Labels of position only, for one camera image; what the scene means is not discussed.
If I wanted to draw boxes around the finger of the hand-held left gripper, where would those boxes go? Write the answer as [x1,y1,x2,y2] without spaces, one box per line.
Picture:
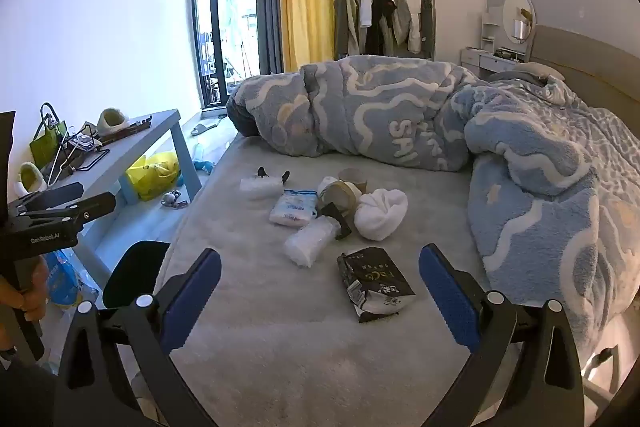
[10,182,84,214]
[22,193,117,233]

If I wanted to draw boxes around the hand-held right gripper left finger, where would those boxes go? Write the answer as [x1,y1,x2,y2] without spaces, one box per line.
[52,248,223,427]

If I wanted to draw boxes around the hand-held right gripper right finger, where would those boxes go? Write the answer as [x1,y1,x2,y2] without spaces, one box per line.
[418,244,586,427]

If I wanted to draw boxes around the dark plastic waste bin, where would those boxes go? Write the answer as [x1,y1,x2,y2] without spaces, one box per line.
[102,241,171,311]

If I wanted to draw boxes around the black snack packet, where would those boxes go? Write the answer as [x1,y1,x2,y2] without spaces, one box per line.
[336,247,417,324]

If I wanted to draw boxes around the white towel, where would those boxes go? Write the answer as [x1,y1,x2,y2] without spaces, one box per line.
[354,188,409,241]

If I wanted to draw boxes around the large bubble wrap roll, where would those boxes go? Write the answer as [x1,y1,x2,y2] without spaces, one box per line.
[284,215,341,267]

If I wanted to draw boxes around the white tissue pack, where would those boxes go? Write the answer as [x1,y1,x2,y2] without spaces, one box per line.
[269,189,319,227]

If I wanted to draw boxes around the black wrapper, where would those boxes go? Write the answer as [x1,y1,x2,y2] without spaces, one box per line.
[320,202,354,241]

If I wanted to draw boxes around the brown tape roll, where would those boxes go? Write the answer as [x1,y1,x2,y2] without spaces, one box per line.
[317,180,362,218]

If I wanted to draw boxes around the cardboard tube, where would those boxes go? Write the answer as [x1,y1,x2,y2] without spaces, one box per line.
[338,168,368,190]

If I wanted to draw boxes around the person's left hand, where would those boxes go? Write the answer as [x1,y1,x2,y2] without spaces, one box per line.
[0,263,51,354]

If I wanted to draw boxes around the green fluffy slipper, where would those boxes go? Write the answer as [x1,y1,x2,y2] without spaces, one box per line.
[17,162,49,196]
[96,108,129,136]

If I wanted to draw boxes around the blue printed package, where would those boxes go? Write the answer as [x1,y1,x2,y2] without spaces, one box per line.
[42,252,84,308]

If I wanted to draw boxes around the green tote bag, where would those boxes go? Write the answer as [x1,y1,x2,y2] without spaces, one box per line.
[29,103,68,168]

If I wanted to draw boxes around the yellow plastic bag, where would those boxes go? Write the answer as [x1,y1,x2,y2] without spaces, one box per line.
[125,152,181,202]

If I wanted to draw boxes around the light blue table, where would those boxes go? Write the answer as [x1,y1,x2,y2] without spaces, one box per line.
[10,109,203,278]

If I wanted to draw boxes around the dark wooden sticks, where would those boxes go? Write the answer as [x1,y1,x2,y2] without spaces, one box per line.
[100,119,153,144]

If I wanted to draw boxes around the bed with grey sheet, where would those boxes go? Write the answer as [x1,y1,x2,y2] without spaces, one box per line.
[150,127,640,427]

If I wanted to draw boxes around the blue patterned fleece blanket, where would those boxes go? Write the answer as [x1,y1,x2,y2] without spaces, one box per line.
[227,54,640,358]

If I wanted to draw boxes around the glass sliding door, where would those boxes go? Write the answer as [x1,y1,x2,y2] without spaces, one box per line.
[192,0,261,108]

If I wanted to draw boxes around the white vanity table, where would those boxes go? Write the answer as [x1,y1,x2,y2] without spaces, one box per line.
[460,7,527,78]

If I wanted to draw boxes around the grey pillow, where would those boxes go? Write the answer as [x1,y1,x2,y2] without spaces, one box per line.
[515,62,566,82]

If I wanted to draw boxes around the grey padded headboard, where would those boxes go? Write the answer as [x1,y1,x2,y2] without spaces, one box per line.
[529,24,640,132]

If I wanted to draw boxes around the grey green garment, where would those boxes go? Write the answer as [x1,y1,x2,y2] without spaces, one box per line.
[416,0,436,58]

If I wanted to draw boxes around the white coat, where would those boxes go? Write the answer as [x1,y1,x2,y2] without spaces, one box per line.
[390,0,416,54]

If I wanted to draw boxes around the round mirror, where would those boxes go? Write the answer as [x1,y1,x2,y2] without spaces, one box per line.
[502,0,536,46]

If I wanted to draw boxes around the beige coat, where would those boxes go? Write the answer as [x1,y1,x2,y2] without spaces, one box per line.
[333,0,362,58]

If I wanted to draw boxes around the black wire frame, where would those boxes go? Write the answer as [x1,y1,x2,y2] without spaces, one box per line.
[60,122,111,171]

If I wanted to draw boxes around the small grey keychain toy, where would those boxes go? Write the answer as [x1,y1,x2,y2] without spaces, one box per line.
[160,189,189,208]

